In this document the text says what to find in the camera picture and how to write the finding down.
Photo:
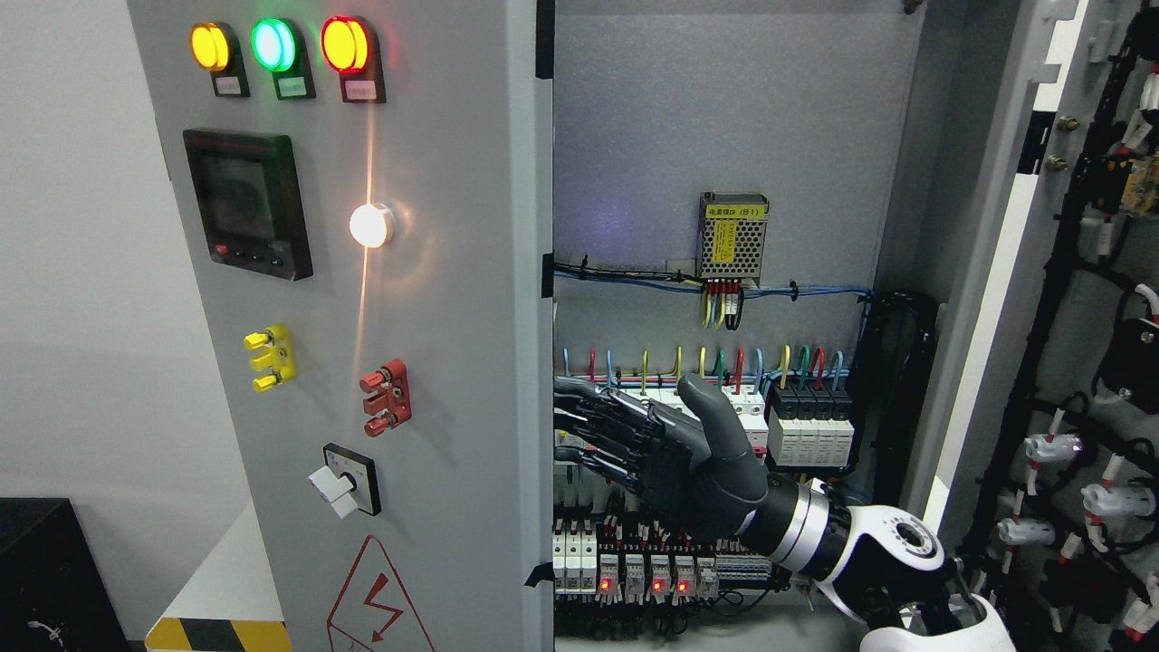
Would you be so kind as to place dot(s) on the white rotary selector switch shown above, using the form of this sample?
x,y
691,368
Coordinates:
x,y
347,481

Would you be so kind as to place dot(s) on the black surge protector block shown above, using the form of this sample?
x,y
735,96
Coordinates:
x,y
810,430

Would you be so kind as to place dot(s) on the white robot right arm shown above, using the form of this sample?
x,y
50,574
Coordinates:
x,y
879,565

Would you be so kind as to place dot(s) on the relay terminal row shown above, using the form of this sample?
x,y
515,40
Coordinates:
x,y
641,561

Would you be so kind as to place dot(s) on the white lower breaker row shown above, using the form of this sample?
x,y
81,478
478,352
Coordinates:
x,y
575,557

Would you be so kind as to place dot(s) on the yellow terminal post block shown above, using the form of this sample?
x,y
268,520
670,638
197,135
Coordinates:
x,y
271,355

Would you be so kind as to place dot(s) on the red electric hazard sticker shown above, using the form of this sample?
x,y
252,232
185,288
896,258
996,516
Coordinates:
x,y
373,611

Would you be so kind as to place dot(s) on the yellow indicator lamp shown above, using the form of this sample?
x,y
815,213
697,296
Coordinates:
x,y
210,47

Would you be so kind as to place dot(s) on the green indicator lamp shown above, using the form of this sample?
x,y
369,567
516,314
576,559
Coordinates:
x,y
273,44

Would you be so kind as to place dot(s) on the grey cabinet door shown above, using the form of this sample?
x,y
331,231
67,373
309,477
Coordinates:
x,y
447,125
1001,141

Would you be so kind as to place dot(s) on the red terminal post block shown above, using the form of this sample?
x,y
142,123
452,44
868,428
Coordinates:
x,y
388,403

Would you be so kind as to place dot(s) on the metal mesh power supply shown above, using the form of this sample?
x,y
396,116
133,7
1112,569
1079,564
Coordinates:
x,y
732,231

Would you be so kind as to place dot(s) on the white socket breaker row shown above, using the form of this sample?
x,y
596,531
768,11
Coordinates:
x,y
748,407

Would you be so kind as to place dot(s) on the black digital power meter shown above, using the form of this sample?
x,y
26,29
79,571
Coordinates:
x,y
249,201

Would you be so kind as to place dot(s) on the red indicator lamp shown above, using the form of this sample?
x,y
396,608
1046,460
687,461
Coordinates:
x,y
345,44

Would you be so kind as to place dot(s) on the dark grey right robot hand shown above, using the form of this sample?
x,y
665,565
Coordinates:
x,y
695,467

